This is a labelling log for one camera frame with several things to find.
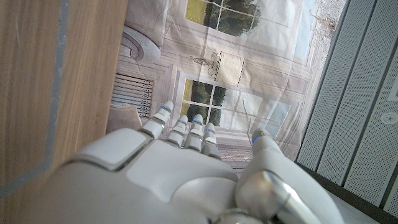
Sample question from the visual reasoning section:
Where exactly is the printed window backdrop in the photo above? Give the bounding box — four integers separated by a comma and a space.
105, 0, 349, 170

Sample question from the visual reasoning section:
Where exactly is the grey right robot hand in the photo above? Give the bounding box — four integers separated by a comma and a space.
2, 100, 345, 224

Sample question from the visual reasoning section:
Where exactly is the round white ceiling fixture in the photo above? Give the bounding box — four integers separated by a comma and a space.
381, 112, 398, 125

